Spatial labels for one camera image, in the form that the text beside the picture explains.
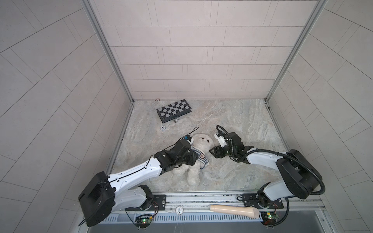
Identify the blue white striped sweater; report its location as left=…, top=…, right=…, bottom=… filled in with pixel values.
left=192, top=147, right=209, bottom=170

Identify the white teddy bear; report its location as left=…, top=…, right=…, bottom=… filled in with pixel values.
left=173, top=134, right=214, bottom=187

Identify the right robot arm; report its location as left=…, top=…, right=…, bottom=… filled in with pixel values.
left=209, top=130, right=325, bottom=208

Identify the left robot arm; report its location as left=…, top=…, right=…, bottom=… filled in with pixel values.
left=78, top=136, right=198, bottom=227

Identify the black white chessboard box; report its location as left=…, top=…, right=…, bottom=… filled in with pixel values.
left=156, top=99, right=191, bottom=123

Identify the right circuit board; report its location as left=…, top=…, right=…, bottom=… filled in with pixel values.
left=260, top=212, right=278, bottom=226

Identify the circuit board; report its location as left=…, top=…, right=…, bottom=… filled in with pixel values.
left=135, top=214, right=154, bottom=229
left=260, top=212, right=278, bottom=226

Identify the left circuit board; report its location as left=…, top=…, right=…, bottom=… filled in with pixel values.
left=135, top=214, right=154, bottom=229

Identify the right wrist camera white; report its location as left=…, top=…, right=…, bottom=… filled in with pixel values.
left=214, top=132, right=228, bottom=148

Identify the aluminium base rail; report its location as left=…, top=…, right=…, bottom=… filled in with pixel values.
left=81, top=190, right=325, bottom=215

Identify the beige wooden handle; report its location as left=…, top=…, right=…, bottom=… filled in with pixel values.
left=210, top=205, right=260, bottom=218

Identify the black corrugated cable hose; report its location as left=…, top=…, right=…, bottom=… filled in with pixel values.
left=215, top=125, right=326, bottom=228

